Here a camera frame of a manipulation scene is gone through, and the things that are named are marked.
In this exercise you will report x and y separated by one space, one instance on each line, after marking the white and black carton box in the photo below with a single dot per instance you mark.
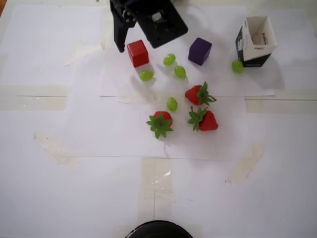
255 60

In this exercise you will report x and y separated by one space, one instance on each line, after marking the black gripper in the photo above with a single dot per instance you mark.
120 29

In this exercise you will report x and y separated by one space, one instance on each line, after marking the green plastic grape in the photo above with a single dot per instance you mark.
172 104
146 76
237 66
180 72
169 59

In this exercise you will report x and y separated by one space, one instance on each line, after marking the red plastic strawberry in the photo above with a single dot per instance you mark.
194 95
208 121
159 124

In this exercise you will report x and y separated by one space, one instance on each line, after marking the black round base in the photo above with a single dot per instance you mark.
158 231

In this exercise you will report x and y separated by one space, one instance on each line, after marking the clear glossy tape strip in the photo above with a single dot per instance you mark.
32 99
154 183

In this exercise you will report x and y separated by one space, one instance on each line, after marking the purple cube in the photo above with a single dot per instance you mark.
199 50

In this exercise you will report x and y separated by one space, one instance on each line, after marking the beige masking tape strip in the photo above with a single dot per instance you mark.
105 27
280 106
54 148
245 163

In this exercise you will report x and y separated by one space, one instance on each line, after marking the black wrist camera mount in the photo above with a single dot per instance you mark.
173 27

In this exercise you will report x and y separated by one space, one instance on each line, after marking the red cube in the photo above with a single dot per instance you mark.
137 53

